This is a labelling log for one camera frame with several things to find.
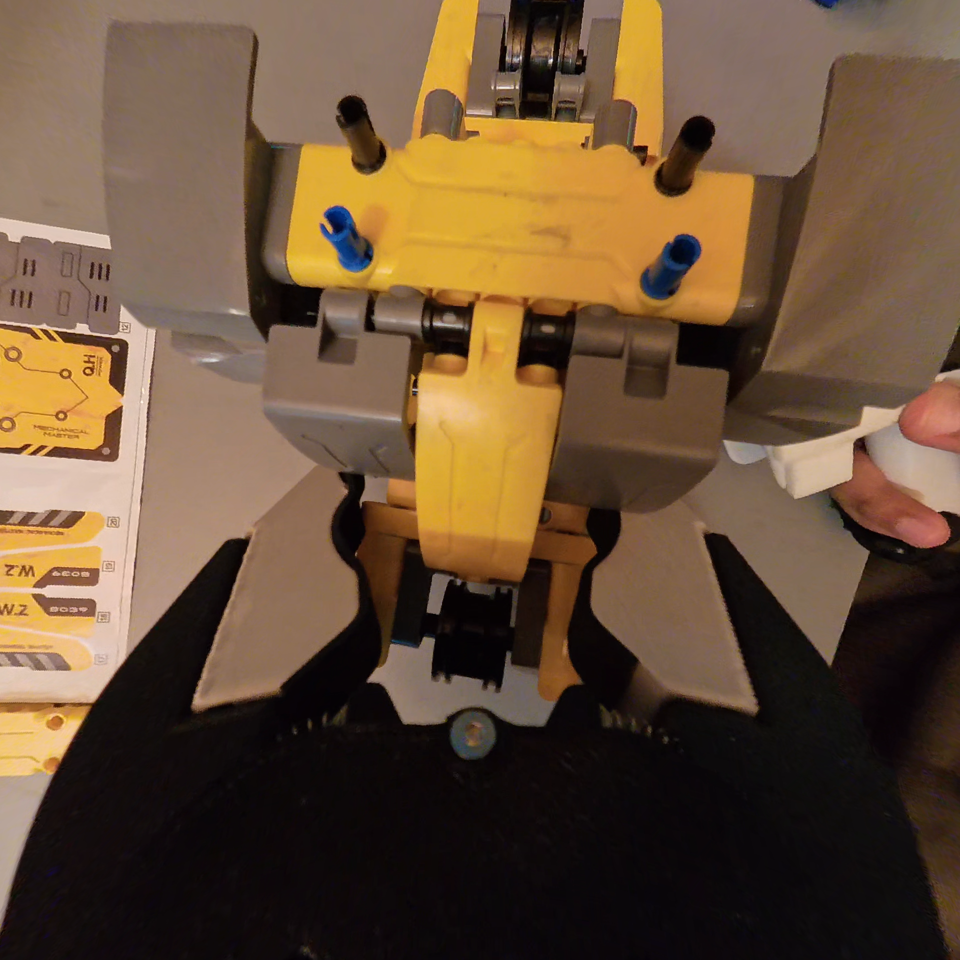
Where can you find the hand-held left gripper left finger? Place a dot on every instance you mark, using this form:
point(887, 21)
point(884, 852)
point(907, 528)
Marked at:
point(262, 615)

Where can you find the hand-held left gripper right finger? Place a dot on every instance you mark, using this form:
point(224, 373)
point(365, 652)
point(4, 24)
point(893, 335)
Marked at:
point(667, 607)

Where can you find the yellow toy building-block robot vehicle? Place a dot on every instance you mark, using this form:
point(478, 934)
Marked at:
point(510, 225)

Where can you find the person's right hand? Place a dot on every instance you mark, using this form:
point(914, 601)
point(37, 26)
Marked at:
point(900, 517)

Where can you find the person's brown clothing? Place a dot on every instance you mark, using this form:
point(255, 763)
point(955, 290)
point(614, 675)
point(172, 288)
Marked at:
point(922, 637)

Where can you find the flat yellow toy panel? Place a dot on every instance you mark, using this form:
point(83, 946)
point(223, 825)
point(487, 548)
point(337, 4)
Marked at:
point(30, 739)

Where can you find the yellow grey sticker sheet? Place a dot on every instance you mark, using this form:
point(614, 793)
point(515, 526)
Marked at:
point(67, 390)

